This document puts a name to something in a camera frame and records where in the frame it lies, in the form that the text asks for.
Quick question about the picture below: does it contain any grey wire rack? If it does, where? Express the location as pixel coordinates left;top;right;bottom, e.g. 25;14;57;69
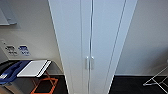
142;64;168;90

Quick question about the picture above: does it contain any blue cloth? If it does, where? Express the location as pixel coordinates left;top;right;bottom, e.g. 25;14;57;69
0;59;33;85

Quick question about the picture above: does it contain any white wardrobe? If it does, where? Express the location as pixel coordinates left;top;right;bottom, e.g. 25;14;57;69
47;0;138;94

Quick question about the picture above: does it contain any orange frame stand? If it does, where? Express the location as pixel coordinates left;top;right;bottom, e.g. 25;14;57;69
30;74;60;94

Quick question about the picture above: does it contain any grey printed wall label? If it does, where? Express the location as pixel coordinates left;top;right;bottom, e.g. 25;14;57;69
4;44;19;57

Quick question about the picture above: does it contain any white door handle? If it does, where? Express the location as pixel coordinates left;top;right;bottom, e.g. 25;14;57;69
90;56;95;71
85;56;91;71

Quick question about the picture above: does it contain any grey wall tray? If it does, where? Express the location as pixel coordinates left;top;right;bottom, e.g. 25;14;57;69
0;7;17;27

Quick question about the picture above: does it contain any blue printed wall label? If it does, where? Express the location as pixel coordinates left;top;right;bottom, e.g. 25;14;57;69
17;44;31;57

